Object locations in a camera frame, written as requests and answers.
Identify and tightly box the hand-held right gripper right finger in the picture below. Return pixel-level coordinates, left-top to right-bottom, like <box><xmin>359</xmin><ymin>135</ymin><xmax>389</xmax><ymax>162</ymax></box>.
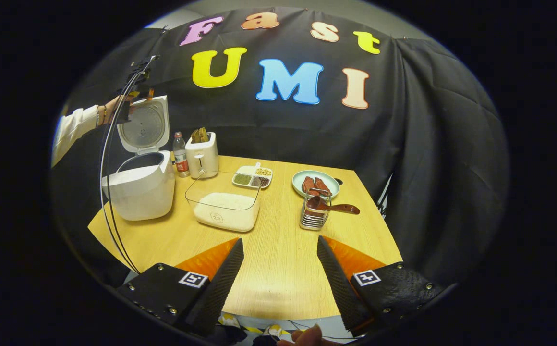
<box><xmin>317</xmin><ymin>235</ymin><xmax>445</xmax><ymax>337</ymax></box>

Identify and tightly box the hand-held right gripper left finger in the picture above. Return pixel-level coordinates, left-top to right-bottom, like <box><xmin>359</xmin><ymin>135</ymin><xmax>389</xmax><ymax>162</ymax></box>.
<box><xmin>115</xmin><ymin>238</ymin><xmax>244</xmax><ymax>337</ymax></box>

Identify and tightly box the metal wire chopstick holder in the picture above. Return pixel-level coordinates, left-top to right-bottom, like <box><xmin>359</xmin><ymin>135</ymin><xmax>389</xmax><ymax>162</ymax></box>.
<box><xmin>300</xmin><ymin>190</ymin><xmax>332</xmax><ymax>232</ymax></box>

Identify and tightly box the clear rice container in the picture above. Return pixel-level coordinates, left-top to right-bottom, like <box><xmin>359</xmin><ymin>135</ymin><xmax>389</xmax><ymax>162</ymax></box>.
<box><xmin>185</xmin><ymin>172</ymin><xmax>263</xmax><ymax>233</ymax></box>

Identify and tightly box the brown wooden spoon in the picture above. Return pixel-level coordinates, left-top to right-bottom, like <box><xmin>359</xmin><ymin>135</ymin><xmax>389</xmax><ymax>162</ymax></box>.
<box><xmin>306</xmin><ymin>195</ymin><xmax>361</xmax><ymax>218</ymax></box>

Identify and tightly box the white rice cooker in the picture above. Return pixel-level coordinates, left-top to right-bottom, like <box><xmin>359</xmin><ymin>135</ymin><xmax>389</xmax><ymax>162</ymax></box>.
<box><xmin>101</xmin><ymin>95</ymin><xmax>176</xmax><ymax>222</ymax></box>

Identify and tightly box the clear plastic bottle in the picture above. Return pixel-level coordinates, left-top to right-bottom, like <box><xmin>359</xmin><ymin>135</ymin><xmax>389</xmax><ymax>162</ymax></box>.
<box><xmin>173</xmin><ymin>132</ymin><xmax>191</xmax><ymax>179</ymax></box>

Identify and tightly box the white toaster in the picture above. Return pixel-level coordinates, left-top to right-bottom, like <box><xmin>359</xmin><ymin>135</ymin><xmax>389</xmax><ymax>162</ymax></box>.
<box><xmin>185</xmin><ymin>131</ymin><xmax>220</xmax><ymax>180</ymax></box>

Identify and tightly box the pale green plate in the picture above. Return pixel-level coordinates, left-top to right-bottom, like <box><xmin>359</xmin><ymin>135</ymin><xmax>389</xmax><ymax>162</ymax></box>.
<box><xmin>292</xmin><ymin>170</ymin><xmax>341</xmax><ymax>199</ymax></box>

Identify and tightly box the white divided grain dish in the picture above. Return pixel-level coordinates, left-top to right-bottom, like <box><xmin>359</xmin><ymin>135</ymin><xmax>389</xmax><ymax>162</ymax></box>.
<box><xmin>232</xmin><ymin>162</ymin><xmax>274</xmax><ymax>189</ymax></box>

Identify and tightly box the black backdrop cloth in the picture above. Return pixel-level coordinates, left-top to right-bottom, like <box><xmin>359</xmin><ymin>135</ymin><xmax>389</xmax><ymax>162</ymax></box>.
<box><xmin>50</xmin><ymin>7</ymin><xmax>509</xmax><ymax>289</ymax></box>

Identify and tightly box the thin black cable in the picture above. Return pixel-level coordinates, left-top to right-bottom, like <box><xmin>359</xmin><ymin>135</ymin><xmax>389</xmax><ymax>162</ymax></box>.
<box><xmin>99</xmin><ymin>55</ymin><xmax>159</xmax><ymax>274</ymax></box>

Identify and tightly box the thin white cable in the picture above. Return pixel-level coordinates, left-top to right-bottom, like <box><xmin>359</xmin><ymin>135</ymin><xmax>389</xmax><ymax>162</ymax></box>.
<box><xmin>105</xmin><ymin>55</ymin><xmax>160</xmax><ymax>274</ymax></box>

